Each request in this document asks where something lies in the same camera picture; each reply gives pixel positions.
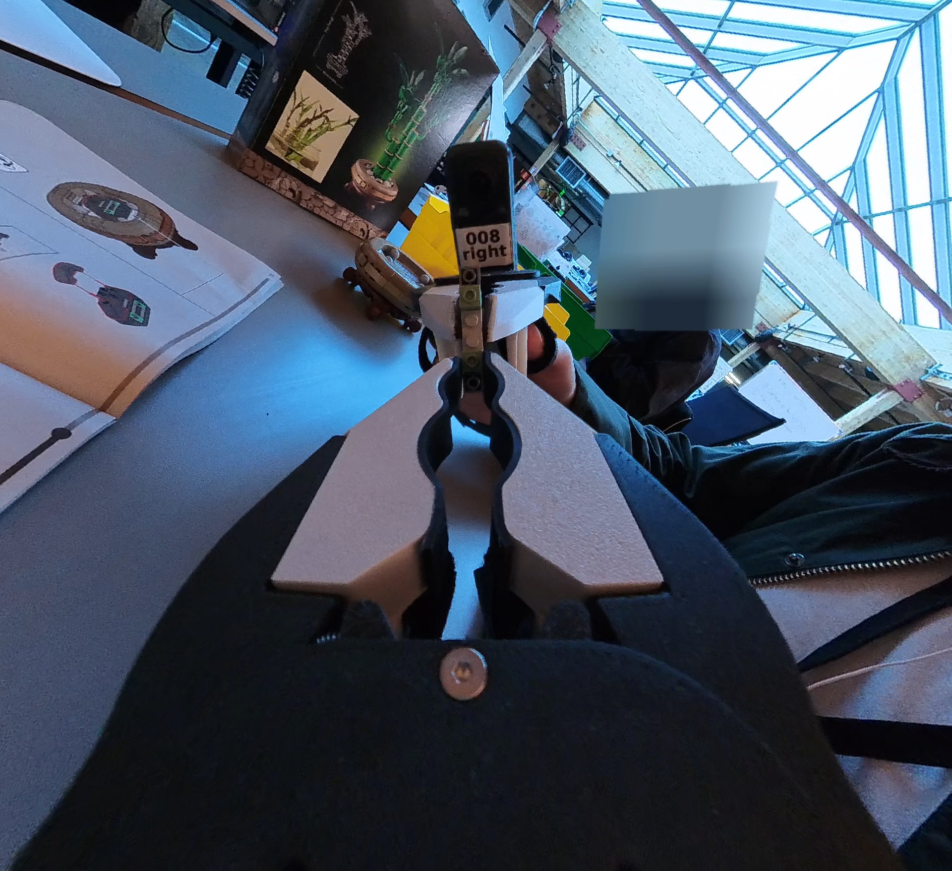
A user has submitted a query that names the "adjoining grey desk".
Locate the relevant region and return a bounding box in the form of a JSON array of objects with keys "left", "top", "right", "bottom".
[{"left": 0, "top": 0, "right": 250, "bottom": 139}]

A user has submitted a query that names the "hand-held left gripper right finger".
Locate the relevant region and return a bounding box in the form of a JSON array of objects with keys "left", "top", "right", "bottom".
[{"left": 478, "top": 352, "right": 666, "bottom": 640}]

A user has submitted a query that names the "yellow parts bin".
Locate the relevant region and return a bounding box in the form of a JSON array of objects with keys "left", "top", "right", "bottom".
[{"left": 400, "top": 197, "right": 572, "bottom": 342}]

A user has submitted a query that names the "open instruction booklet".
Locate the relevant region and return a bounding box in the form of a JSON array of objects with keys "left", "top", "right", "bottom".
[{"left": 0, "top": 99, "right": 285, "bottom": 515}]

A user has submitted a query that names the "dark grey brick plate assembly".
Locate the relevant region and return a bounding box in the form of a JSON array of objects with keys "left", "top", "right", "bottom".
[{"left": 459, "top": 268, "right": 486, "bottom": 397}]

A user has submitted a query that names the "black chair back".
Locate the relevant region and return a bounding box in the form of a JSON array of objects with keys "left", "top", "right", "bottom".
[{"left": 683, "top": 381, "right": 787, "bottom": 448}]

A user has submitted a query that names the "green parts bin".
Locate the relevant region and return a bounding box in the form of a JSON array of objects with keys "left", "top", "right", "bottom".
[{"left": 517, "top": 245, "right": 613, "bottom": 361}]

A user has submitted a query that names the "tan brick-built pot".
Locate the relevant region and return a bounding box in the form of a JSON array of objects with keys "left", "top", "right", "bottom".
[{"left": 342, "top": 237, "right": 436, "bottom": 334}]

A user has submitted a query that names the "black bamboo set box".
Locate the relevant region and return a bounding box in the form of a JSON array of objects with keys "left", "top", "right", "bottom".
[{"left": 227, "top": 0, "right": 501, "bottom": 241}]

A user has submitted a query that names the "person's right hand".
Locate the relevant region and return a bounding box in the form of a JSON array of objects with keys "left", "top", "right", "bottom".
[{"left": 524, "top": 346, "right": 580, "bottom": 409}]

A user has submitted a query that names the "whiteboard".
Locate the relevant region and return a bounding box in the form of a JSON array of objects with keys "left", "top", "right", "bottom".
[{"left": 736, "top": 361, "right": 841, "bottom": 444}]

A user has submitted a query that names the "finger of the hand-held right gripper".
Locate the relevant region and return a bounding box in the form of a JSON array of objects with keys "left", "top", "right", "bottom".
[
  {"left": 418, "top": 285, "right": 466, "bottom": 366},
  {"left": 485, "top": 285, "right": 549, "bottom": 345}
]

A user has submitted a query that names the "white patterned sheet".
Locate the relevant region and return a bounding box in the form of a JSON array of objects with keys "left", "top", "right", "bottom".
[{"left": 513, "top": 187, "right": 570, "bottom": 269}]

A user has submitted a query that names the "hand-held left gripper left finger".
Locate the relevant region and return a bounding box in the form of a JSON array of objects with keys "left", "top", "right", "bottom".
[{"left": 269, "top": 356, "right": 462, "bottom": 640}]

